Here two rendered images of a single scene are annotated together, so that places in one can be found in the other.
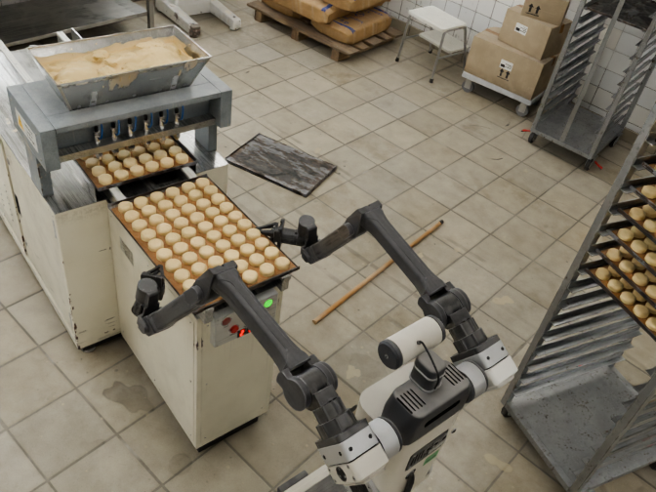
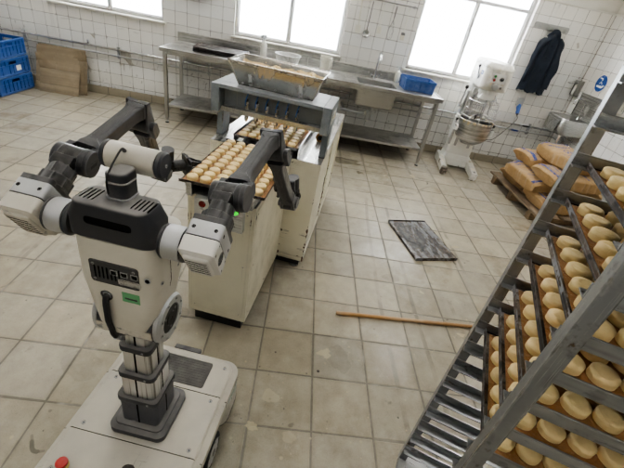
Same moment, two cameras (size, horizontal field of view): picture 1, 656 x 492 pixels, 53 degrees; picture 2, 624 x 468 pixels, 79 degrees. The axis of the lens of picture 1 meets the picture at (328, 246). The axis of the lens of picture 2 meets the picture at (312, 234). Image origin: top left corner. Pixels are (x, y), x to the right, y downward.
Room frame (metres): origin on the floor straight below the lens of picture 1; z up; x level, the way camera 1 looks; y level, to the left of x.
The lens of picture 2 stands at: (0.82, -1.18, 1.72)
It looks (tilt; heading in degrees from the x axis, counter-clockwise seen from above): 33 degrees down; 48
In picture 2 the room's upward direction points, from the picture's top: 12 degrees clockwise
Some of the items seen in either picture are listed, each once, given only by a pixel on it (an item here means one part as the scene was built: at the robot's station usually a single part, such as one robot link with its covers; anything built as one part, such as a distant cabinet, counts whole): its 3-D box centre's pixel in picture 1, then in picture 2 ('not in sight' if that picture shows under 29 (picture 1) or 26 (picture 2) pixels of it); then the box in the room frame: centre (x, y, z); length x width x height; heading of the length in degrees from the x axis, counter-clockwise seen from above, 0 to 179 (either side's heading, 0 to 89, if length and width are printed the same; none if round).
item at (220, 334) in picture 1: (244, 317); (219, 214); (1.47, 0.23, 0.77); 0.24 x 0.04 x 0.14; 134
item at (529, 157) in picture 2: not in sight; (547, 161); (5.92, 0.58, 0.47); 0.72 x 0.42 x 0.17; 144
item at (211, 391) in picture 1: (191, 312); (241, 231); (1.74, 0.48, 0.45); 0.70 x 0.34 x 0.90; 44
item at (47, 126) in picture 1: (127, 128); (275, 117); (2.10, 0.84, 1.01); 0.72 x 0.33 x 0.34; 134
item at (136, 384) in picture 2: not in sight; (148, 395); (0.99, -0.27, 0.36); 0.13 x 0.13 x 0.40; 45
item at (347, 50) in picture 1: (325, 23); (539, 199); (5.75, 0.38, 0.06); 1.20 x 0.80 x 0.11; 56
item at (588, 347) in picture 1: (588, 347); (506, 466); (1.97, -1.16, 0.42); 0.64 x 0.03 x 0.03; 121
